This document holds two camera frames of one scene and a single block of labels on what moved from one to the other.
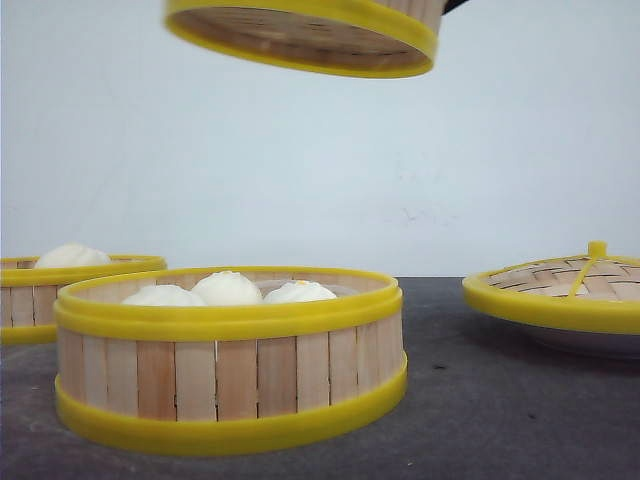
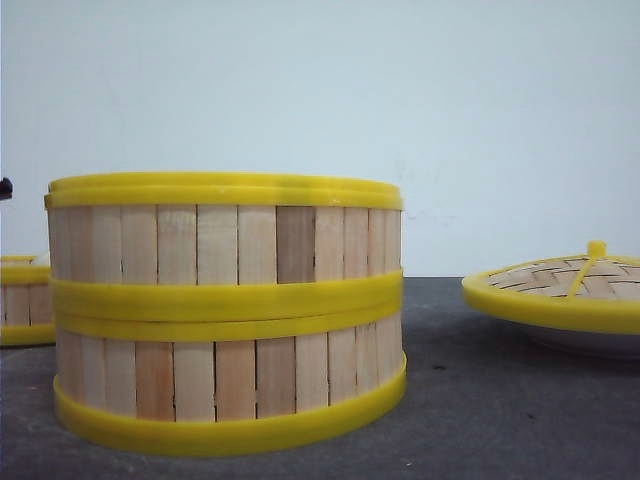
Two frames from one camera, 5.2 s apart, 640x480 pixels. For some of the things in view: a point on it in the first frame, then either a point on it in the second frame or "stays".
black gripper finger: x=451 y=5 -> x=6 y=189
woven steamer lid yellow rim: x=595 y=290 stays
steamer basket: x=360 y=39 -> x=225 y=246
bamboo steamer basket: x=29 y=293 stays
